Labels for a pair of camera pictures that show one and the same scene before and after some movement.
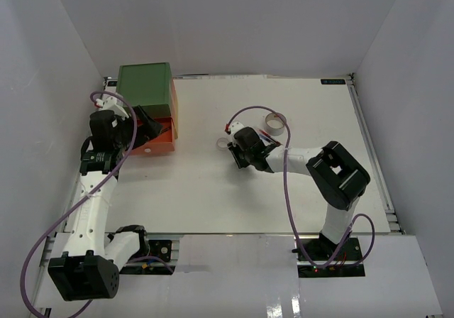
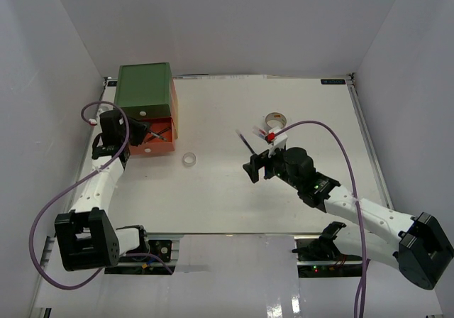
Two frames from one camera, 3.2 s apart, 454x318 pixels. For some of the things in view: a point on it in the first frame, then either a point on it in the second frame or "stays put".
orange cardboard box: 165,140 stays put
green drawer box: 148,85 stays put
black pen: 164,130 stays put
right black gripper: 235,151 → 257,162
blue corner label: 333,81 stays put
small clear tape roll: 222,144 → 189,159
